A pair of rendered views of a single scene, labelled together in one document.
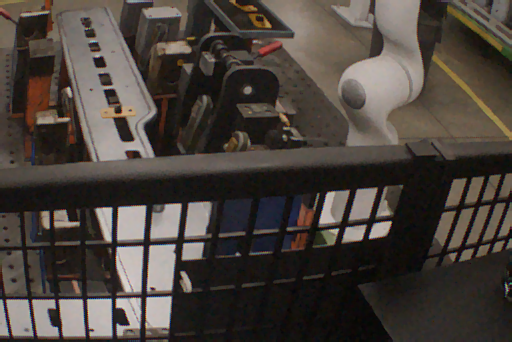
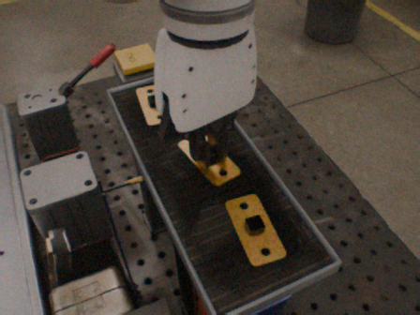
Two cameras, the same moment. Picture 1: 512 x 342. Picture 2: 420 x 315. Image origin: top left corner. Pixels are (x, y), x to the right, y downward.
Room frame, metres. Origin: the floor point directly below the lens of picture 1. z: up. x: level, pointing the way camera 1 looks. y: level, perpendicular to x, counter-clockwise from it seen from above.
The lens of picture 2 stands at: (1.49, 0.10, 1.52)
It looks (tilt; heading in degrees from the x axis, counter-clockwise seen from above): 47 degrees down; 2
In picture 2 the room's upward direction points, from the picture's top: straight up
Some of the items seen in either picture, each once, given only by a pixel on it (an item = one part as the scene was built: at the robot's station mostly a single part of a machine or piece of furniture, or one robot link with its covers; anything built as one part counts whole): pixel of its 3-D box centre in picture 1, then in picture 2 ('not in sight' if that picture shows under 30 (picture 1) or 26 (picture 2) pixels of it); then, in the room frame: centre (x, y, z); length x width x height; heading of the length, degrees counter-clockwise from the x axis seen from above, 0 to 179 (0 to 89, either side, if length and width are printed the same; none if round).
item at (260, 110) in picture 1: (239, 202); not in sight; (1.36, 0.02, 0.91); 0.07 x 0.05 x 0.42; 117
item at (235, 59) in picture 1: (216, 153); not in sight; (1.46, 0.08, 0.94); 0.18 x 0.13 x 0.49; 27
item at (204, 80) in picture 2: not in sight; (207, 66); (1.82, 0.11, 1.29); 0.10 x 0.07 x 0.11; 127
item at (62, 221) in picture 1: (63, 287); not in sight; (1.00, 0.31, 0.87); 0.12 x 0.09 x 0.35; 117
